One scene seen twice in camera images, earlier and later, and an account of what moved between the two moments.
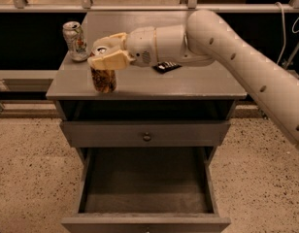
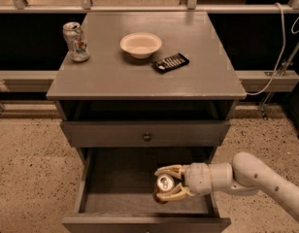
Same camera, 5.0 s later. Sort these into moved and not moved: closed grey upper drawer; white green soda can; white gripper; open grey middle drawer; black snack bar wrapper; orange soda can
Moved: white gripper; orange soda can
Not moved: closed grey upper drawer; black snack bar wrapper; open grey middle drawer; white green soda can
